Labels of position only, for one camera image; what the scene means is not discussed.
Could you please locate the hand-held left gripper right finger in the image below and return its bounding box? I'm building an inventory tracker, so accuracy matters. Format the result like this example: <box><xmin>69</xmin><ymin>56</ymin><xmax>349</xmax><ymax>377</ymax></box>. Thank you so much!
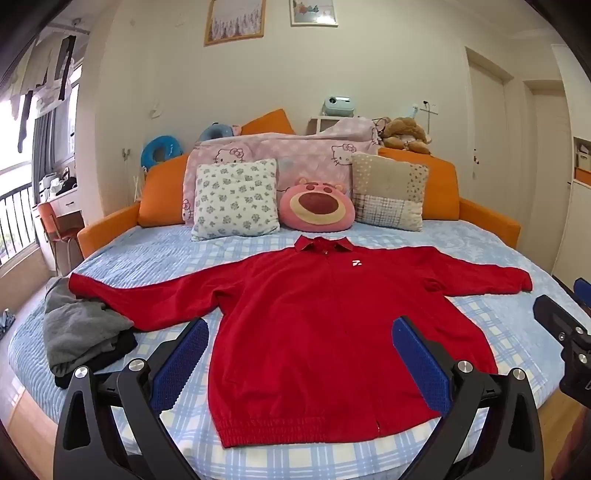
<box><xmin>392</xmin><ymin>316</ymin><xmax>546</xmax><ymax>480</ymax></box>

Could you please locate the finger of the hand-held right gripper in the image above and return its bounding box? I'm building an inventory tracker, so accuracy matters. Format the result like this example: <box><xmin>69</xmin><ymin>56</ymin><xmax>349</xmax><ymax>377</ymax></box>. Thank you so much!
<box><xmin>533</xmin><ymin>295</ymin><xmax>591</xmax><ymax>409</ymax></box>
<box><xmin>574</xmin><ymin>278</ymin><xmax>591</xmax><ymax>319</ymax></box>

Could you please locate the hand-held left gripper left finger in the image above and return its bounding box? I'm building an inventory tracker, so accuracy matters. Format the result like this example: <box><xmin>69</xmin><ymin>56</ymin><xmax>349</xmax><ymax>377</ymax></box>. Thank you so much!
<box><xmin>53</xmin><ymin>318</ymin><xmax>211</xmax><ymax>480</ymax></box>

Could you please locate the red collared jacket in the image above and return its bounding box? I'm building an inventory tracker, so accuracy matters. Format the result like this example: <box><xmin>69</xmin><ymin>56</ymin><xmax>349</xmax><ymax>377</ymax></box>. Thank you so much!
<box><xmin>68</xmin><ymin>234</ymin><xmax>534</xmax><ymax>449</ymax></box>

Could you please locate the black garment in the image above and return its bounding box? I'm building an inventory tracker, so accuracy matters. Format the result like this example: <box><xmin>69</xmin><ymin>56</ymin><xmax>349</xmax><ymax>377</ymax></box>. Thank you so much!
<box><xmin>54</xmin><ymin>330</ymin><xmax>139</xmax><ymax>389</ymax></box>

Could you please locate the blue plaid bed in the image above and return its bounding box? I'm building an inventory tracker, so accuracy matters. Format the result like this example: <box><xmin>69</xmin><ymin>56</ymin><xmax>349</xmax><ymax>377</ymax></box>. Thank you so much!
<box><xmin>8</xmin><ymin>217</ymin><xmax>591</xmax><ymax>480</ymax></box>

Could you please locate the grey garment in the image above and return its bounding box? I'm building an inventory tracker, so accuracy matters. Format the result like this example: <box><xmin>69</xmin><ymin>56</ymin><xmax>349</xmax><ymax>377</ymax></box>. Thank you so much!
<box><xmin>42</xmin><ymin>277</ymin><xmax>136</xmax><ymax>377</ymax></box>

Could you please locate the cream door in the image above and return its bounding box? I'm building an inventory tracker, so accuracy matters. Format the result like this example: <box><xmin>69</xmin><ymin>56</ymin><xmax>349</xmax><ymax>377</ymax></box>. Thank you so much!
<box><xmin>465</xmin><ymin>46</ymin><xmax>514</xmax><ymax>204</ymax></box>
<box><xmin>523</xmin><ymin>80</ymin><xmax>573</xmax><ymax>273</ymax></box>

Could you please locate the orange backrest cushion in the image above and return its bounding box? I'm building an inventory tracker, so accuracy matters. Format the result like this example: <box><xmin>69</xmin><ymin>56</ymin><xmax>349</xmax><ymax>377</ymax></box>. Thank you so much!
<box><xmin>240</xmin><ymin>108</ymin><xmax>296</xmax><ymax>137</ymax></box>
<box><xmin>137</xmin><ymin>154</ymin><xmax>191</xmax><ymax>228</ymax></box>
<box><xmin>378</xmin><ymin>148</ymin><xmax>461</xmax><ymax>220</ymax></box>

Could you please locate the beige patchwork pillow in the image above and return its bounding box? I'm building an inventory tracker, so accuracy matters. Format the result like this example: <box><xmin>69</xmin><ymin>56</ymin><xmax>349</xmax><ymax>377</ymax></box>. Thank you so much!
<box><xmin>351</xmin><ymin>152</ymin><xmax>430</xmax><ymax>232</ymax></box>

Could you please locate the white floral pillow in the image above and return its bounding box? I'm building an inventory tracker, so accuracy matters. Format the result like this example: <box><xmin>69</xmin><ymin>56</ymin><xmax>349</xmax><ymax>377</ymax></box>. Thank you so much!
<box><xmin>191</xmin><ymin>159</ymin><xmax>281</xmax><ymax>241</ymax></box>

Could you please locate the orange chair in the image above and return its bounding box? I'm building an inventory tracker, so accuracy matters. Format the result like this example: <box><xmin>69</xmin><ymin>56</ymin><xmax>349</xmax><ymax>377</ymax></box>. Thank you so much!
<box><xmin>37</xmin><ymin>202</ymin><xmax>86</xmax><ymax>273</ymax></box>

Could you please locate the pink bear face pillow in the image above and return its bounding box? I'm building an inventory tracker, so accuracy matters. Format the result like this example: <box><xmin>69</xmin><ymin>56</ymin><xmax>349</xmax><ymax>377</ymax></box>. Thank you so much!
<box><xmin>278</xmin><ymin>176</ymin><xmax>356</xmax><ymax>232</ymax></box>

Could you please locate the white desk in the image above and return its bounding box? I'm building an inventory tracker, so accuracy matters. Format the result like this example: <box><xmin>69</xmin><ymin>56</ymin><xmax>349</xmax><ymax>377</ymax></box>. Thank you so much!
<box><xmin>31</xmin><ymin>187</ymin><xmax>85</xmax><ymax>232</ymax></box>

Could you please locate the black balcony railing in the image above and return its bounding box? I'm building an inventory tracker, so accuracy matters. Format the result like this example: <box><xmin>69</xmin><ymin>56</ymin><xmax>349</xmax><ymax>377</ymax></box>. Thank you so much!
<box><xmin>0</xmin><ymin>182</ymin><xmax>35</xmax><ymax>266</ymax></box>

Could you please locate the brown plush bear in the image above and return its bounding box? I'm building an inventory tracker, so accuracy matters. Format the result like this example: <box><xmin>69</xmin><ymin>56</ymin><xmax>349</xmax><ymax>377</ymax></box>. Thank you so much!
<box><xmin>379</xmin><ymin>117</ymin><xmax>432</xmax><ymax>155</ymax></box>

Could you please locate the blue neck pillow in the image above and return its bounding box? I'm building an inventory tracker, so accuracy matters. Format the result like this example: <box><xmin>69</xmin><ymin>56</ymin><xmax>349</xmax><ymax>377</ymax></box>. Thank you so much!
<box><xmin>198</xmin><ymin>122</ymin><xmax>242</xmax><ymax>141</ymax></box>

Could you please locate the grey curtain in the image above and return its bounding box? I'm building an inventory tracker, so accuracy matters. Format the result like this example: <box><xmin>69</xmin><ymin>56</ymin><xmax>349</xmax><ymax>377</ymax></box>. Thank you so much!
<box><xmin>31</xmin><ymin>111</ymin><xmax>59</xmax><ymax>190</ymax></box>

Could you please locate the white bedside shelf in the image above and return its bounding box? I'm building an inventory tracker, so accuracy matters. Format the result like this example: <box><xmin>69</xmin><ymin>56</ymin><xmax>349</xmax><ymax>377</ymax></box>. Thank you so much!
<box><xmin>307</xmin><ymin>115</ymin><xmax>370</xmax><ymax>137</ymax></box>

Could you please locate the white projector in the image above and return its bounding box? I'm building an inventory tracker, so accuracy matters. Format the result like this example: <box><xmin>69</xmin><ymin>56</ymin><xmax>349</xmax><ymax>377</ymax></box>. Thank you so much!
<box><xmin>322</xmin><ymin>96</ymin><xmax>355</xmax><ymax>117</ymax></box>

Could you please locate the hanging laundry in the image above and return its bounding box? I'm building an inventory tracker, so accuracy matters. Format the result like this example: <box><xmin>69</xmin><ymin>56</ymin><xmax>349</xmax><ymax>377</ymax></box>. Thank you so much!
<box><xmin>0</xmin><ymin>32</ymin><xmax>85</xmax><ymax>153</ymax></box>

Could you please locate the wooden framed picture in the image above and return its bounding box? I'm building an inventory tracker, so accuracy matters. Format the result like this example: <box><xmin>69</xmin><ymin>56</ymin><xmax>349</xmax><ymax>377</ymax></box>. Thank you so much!
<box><xmin>204</xmin><ymin>0</ymin><xmax>267</xmax><ymax>47</ymax></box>

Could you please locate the white framed picture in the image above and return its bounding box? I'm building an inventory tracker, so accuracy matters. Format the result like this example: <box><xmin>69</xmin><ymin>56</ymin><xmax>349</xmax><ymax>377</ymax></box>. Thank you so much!
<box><xmin>289</xmin><ymin>0</ymin><xmax>338</xmax><ymax>27</ymax></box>

